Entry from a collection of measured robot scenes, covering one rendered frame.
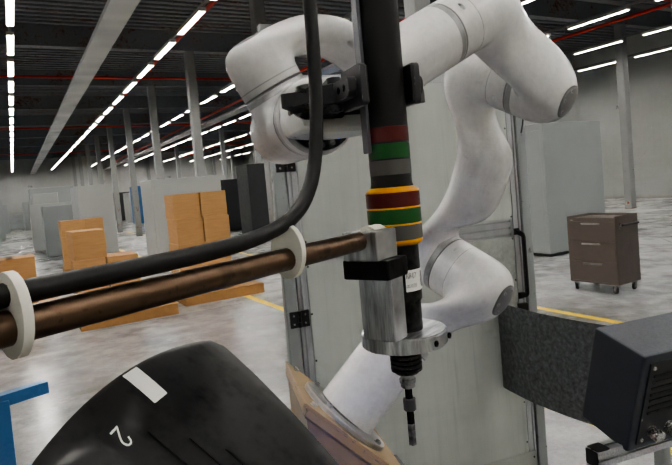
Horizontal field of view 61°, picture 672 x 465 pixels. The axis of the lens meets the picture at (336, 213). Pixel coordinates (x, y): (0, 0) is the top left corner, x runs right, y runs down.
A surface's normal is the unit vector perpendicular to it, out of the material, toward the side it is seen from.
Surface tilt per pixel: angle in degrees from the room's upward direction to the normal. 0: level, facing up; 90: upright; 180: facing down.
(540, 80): 98
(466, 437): 90
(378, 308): 90
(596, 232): 90
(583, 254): 90
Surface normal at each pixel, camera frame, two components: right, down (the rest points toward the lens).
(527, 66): 0.08, 0.21
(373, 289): -0.58, 0.09
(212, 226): 0.48, 0.00
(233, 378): 0.48, -0.84
